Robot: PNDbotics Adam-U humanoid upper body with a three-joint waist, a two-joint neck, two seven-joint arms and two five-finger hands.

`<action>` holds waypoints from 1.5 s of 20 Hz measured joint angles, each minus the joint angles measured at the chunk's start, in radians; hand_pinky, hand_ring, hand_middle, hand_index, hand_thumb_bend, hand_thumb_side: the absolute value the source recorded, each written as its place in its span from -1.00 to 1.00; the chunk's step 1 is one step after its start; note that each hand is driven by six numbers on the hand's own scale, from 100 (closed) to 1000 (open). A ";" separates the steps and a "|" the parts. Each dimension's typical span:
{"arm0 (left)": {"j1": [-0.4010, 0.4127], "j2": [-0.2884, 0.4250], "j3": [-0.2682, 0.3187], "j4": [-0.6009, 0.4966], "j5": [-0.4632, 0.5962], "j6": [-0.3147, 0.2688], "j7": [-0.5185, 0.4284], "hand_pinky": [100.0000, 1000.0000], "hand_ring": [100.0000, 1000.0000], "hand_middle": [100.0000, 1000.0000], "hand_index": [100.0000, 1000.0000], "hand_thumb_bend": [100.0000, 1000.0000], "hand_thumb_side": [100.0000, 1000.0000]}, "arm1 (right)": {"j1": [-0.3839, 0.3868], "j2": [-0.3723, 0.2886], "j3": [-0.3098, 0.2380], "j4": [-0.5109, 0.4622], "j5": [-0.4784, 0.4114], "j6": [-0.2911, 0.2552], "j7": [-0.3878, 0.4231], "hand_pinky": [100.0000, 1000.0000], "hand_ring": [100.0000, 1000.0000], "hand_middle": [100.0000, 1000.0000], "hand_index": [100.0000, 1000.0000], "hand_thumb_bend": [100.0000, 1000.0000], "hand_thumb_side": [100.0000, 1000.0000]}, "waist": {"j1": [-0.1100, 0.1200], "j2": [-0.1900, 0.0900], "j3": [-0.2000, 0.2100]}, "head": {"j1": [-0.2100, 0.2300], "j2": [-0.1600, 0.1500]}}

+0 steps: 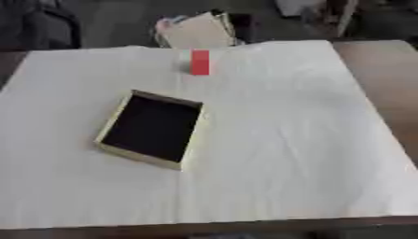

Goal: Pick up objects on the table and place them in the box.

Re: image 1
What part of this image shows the tan cardboard box black inside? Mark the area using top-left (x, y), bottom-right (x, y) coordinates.
top-left (91, 89), bottom-right (209, 172)

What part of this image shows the red and white rectangular block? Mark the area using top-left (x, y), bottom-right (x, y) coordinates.
top-left (177, 49), bottom-right (213, 77)

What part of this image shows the stack of flat cardboard sheets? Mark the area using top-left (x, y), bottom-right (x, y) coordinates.
top-left (151, 9), bottom-right (255, 49)

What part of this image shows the white wooden furniture piece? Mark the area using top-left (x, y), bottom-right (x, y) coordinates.
top-left (272, 0), bottom-right (361, 38)

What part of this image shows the black bag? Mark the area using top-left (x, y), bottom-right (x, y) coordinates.
top-left (0, 0), bottom-right (84, 52)

